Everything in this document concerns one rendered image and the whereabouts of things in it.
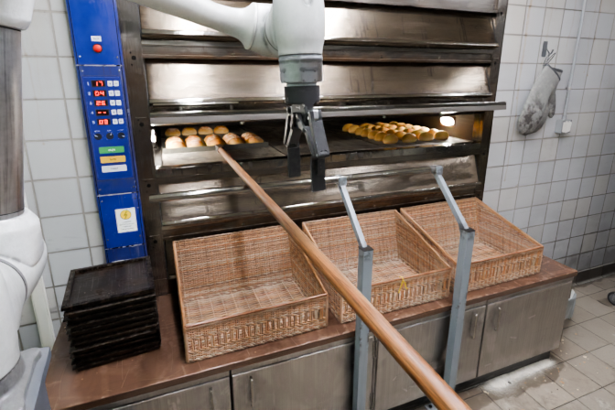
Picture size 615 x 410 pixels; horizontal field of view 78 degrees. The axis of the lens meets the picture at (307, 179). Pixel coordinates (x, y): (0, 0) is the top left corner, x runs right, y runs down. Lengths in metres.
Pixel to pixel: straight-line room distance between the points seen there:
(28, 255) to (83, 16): 0.96
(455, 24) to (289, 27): 1.59
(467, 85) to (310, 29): 1.64
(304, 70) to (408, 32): 1.34
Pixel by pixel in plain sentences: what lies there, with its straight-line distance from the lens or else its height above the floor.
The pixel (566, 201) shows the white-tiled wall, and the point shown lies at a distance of 3.23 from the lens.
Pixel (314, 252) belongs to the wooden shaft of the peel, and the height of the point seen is 1.20.
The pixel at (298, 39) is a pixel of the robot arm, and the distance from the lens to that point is 0.77.
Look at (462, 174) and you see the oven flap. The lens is 2.42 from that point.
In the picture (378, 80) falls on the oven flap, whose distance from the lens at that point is 1.98.
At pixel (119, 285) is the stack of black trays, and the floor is 0.83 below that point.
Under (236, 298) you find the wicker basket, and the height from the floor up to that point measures 0.59.
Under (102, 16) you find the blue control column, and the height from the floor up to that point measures 1.77.
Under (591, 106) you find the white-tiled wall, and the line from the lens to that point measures 3.18.
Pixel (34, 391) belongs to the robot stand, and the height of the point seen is 1.00.
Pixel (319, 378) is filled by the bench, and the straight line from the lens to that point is 1.71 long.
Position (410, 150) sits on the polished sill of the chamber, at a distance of 2.14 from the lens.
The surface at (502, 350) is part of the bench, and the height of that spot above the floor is 0.22.
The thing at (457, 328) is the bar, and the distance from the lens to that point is 1.89.
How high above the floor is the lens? 1.56
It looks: 15 degrees down
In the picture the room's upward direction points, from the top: straight up
